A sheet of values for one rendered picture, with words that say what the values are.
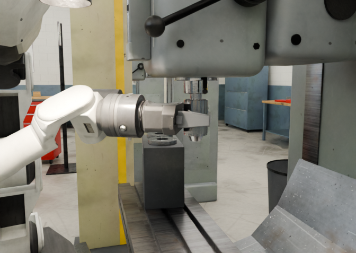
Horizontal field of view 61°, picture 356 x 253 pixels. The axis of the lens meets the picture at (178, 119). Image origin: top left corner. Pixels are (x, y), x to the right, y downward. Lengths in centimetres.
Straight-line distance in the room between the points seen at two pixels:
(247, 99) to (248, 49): 731
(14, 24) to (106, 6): 155
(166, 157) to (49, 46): 891
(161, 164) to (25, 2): 54
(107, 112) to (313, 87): 54
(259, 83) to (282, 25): 743
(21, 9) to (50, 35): 890
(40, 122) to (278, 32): 45
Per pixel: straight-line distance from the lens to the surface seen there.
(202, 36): 49
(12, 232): 132
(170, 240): 78
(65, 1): 53
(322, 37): 58
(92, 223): 252
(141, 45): 55
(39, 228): 138
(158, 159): 89
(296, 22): 55
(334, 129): 83
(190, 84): 57
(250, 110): 788
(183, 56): 48
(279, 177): 245
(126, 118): 58
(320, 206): 83
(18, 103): 111
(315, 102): 87
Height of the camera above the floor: 130
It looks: 7 degrees down
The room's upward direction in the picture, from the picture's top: straight up
